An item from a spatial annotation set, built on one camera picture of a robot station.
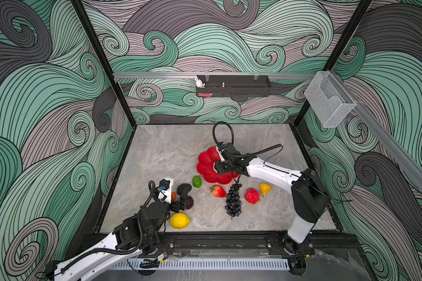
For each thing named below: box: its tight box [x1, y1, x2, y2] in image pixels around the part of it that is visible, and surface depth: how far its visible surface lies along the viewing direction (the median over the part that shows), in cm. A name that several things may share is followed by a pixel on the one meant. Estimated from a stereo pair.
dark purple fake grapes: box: [225, 182, 243, 221], surface depth 84 cm
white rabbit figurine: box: [194, 74, 206, 89], surface depth 87 cm
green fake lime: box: [192, 175, 203, 188], surface depth 92 cm
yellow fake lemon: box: [169, 212, 191, 230], surface depth 78 cm
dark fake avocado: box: [177, 183, 192, 196], surface depth 88 cm
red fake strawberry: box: [209, 184, 227, 198], surface depth 88 cm
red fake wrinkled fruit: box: [244, 187, 260, 205], surface depth 84 cm
